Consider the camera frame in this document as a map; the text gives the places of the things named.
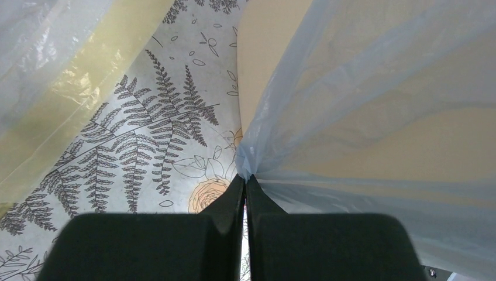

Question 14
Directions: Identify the translucent white yellow trash bag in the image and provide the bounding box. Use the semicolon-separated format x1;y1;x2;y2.
1;1;173;214

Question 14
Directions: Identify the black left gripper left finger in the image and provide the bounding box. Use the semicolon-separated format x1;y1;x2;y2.
38;176;244;280

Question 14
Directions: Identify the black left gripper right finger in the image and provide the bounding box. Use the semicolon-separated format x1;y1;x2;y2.
244;177;426;280

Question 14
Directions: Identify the light blue trash bag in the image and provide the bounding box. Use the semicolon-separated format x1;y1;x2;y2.
235;0;496;281

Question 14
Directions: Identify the beige plastic trash bin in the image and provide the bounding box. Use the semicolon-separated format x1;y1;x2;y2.
236;0;496;206

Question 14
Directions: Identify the floral patterned table mat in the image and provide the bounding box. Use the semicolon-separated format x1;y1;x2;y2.
1;1;247;280

